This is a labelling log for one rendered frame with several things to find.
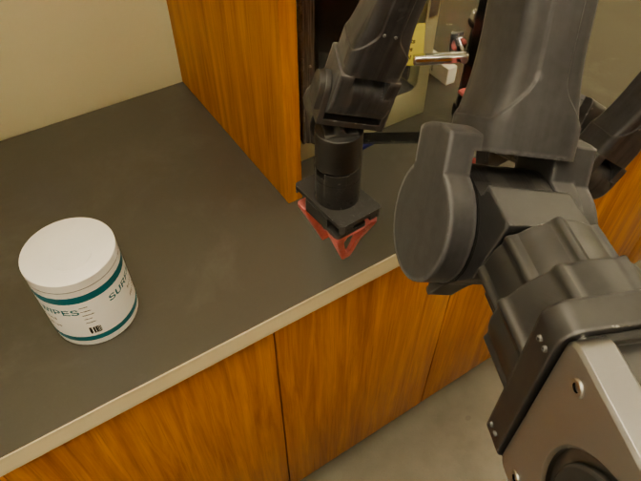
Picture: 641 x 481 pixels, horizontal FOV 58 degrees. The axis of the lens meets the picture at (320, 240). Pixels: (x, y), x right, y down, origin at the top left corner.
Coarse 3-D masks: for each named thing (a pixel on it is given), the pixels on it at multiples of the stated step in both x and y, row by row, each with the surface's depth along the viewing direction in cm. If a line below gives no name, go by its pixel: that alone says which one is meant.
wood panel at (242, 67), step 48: (192, 0) 108; (240, 0) 90; (288, 0) 81; (192, 48) 120; (240, 48) 98; (288, 48) 86; (240, 96) 107; (288, 96) 92; (240, 144) 118; (288, 144) 99; (288, 192) 106
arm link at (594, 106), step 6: (582, 96) 82; (588, 96) 82; (582, 102) 82; (588, 102) 82; (594, 102) 81; (582, 108) 82; (588, 108) 81; (594, 108) 81; (600, 108) 82; (606, 108) 83; (582, 114) 82; (588, 114) 81; (594, 114) 82; (600, 114) 82; (582, 120) 82; (588, 120) 82; (582, 126) 82
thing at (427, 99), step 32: (320, 0) 91; (352, 0) 91; (448, 0) 91; (480, 0) 92; (320, 32) 95; (448, 32) 96; (480, 32) 96; (320, 64) 99; (448, 64) 100; (416, 96) 105; (448, 96) 105; (384, 128) 110; (416, 128) 110
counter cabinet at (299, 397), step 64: (640, 192) 161; (640, 256) 206; (320, 320) 106; (384, 320) 122; (448, 320) 142; (192, 384) 96; (256, 384) 108; (320, 384) 124; (384, 384) 146; (64, 448) 87; (128, 448) 97; (192, 448) 110; (256, 448) 127; (320, 448) 149
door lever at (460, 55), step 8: (456, 40) 96; (464, 40) 96; (456, 48) 97; (464, 48) 95; (416, 56) 94; (424, 56) 94; (432, 56) 93; (440, 56) 93; (448, 56) 93; (456, 56) 93; (464, 56) 93; (416, 64) 94; (424, 64) 94; (432, 64) 94
